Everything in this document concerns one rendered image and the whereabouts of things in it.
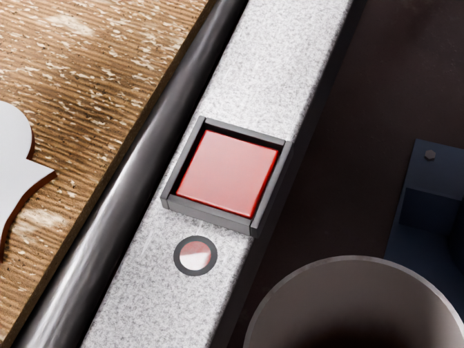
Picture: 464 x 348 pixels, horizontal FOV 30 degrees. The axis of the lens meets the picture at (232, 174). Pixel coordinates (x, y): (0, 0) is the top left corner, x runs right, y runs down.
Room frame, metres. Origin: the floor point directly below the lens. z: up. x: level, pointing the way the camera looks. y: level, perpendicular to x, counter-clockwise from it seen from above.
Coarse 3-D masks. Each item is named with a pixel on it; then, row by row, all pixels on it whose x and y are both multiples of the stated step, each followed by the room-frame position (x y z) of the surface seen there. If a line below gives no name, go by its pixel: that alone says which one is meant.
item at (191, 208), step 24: (216, 120) 0.36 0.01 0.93; (192, 144) 0.35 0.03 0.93; (264, 144) 0.34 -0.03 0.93; (288, 144) 0.33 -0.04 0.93; (168, 192) 0.31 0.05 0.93; (264, 192) 0.30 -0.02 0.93; (192, 216) 0.29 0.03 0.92; (216, 216) 0.28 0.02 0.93; (240, 216) 0.28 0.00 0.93; (264, 216) 0.28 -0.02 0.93
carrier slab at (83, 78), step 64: (0, 0) 0.51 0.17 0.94; (64, 0) 0.50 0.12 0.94; (128, 0) 0.49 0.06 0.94; (192, 0) 0.48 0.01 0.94; (0, 64) 0.44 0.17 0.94; (64, 64) 0.43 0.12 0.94; (128, 64) 0.42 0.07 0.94; (64, 128) 0.37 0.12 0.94; (128, 128) 0.36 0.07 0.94; (64, 192) 0.32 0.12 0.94; (0, 320) 0.23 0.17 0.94
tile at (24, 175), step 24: (0, 120) 0.38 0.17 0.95; (24, 120) 0.38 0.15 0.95; (0, 144) 0.36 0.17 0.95; (24, 144) 0.36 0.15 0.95; (0, 168) 0.34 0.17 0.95; (24, 168) 0.34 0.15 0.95; (48, 168) 0.33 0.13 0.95; (0, 192) 0.32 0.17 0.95; (24, 192) 0.32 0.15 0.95; (0, 216) 0.30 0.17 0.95; (0, 240) 0.28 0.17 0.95
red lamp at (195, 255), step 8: (184, 248) 0.27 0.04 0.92; (192, 248) 0.27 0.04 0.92; (200, 248) 0.27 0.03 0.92; (208, 248) 0.27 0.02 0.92; (184, 256) 0.26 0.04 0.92; (192, 256) 0.26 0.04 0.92; (200, 256) 0.26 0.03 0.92; (208, 256) 0.26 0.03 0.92; (184, 264) 0.26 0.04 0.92; (192, 264) 0.26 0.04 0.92; (200, 264) 0.25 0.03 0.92
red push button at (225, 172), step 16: (208, 144) 0.34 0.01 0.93; (224, 144) 0.34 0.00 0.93; (240, 144) 0.34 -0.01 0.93; (256, 144) 0.34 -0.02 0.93; (192, 160) 0.33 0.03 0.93; (208, 160) 0.33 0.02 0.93; (224, 160) 0.33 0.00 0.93; (240, 160) 0.33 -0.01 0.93; (256, 160) 0.33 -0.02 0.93; (272, 160) 0.32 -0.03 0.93; (192, 176) 0.32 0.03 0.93; (208, 176) 0.32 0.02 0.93; (224, 176) 0.32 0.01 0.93; (240, 176) 0.31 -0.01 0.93; (256, 176) 0.31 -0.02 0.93; (176, 192) 0.31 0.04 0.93; (192, 192) 0.31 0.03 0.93; (208, 192) 0.30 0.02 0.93; (224, 192) 0.30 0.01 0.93; (240, 192) 0.30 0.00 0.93; (256, 192) 0.30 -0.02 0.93; (224, 208) 0.29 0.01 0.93; (240, 208) 0.29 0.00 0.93; (256, 208) 0.29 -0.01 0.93
